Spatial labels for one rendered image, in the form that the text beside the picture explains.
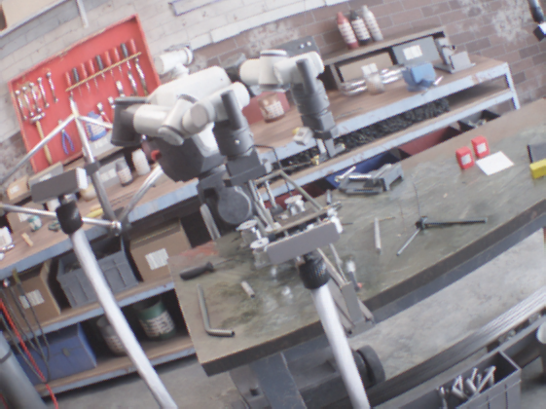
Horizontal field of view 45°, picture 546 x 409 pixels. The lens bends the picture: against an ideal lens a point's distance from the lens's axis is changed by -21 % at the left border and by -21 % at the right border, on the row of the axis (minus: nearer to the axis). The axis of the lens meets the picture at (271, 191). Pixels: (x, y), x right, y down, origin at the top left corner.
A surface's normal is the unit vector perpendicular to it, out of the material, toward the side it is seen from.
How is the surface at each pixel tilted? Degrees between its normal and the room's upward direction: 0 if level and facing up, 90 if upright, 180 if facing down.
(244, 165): 91
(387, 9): 90
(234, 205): 73
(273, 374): 90
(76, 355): 90
